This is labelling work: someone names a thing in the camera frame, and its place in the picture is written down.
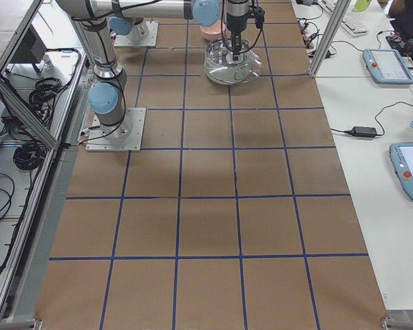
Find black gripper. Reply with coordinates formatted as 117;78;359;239
226;0;250;61

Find glass pot lid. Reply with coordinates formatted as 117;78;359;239
204;38;262;85

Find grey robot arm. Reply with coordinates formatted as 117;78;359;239
109;16;149;43
58;1;255;151

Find pink bowl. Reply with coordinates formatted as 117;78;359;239
200;20;226;41

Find white keyboard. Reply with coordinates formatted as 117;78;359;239
317;0;369;37

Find blue teach pendant far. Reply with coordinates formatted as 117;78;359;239
362;49;413;85

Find blue teach pendant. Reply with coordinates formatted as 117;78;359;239
362;49;413;85
389;142;413;201

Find black power adapter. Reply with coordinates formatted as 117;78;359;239
344;126;379;138

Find blue teach pendant near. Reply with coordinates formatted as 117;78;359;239
389;142;413;201

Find aluminium frame post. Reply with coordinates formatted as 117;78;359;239
308;0;350;78

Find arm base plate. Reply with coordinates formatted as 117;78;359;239
110;19;159;48
85;108;147;152

